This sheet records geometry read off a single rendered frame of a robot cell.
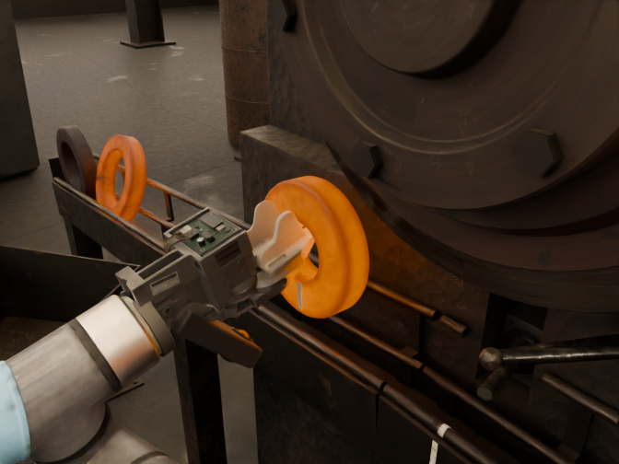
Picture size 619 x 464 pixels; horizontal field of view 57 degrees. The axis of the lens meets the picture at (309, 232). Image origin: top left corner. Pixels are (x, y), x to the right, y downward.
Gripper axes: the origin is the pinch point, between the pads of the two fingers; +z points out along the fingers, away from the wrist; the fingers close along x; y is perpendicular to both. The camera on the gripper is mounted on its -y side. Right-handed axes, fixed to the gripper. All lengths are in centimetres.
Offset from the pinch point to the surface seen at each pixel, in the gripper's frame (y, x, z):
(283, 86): 5.8, 23.6, 16.6
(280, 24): 24.7, -9.1, -3.7
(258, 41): -55, 222, 137
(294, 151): 0.6, 15.1, 10.3
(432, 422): -12.6, -18.8, -3.6
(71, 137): -10, 84, -1
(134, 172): -13, 62, 2
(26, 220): -82, 218, -8
